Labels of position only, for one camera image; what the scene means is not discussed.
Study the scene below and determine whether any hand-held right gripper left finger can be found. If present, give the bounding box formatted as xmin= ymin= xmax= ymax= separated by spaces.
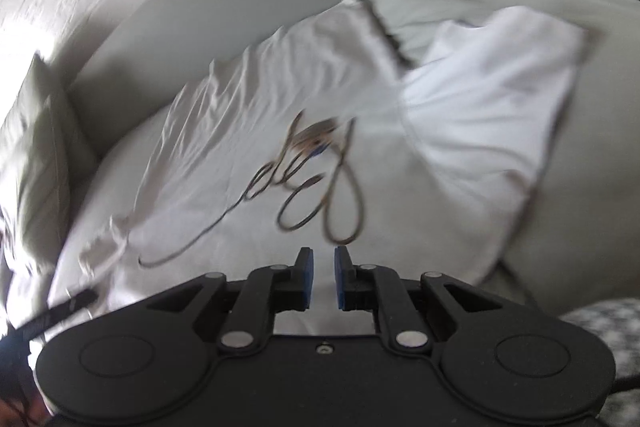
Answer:
xmin=145 ymin=247 xmax=315 ymax=354

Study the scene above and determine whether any white t-shirt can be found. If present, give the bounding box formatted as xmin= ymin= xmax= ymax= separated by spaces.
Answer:
xmin=50 ymin=0 xmax=591 ymax=338

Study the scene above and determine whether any grey sofa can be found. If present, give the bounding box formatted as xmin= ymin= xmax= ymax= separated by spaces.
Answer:
xmin=45 ymin=0 xmax=640 ymax=408

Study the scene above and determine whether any small beige pillow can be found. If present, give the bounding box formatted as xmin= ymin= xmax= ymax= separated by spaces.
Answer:
xmin=47 ymin=92 xmax=101 ymax=218

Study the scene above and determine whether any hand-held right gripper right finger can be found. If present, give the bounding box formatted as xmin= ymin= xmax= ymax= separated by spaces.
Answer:
xmin=334 ymin=246 xmax=503 ymax=354

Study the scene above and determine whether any large beige pillow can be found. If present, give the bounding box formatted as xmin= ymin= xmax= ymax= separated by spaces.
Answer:
xmin=0 ymin=52 xmax=71 ymax=303

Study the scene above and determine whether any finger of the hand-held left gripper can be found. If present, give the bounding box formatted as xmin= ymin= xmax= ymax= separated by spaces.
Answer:
xmin=10 ymin=289 xmax=96 ymax=340

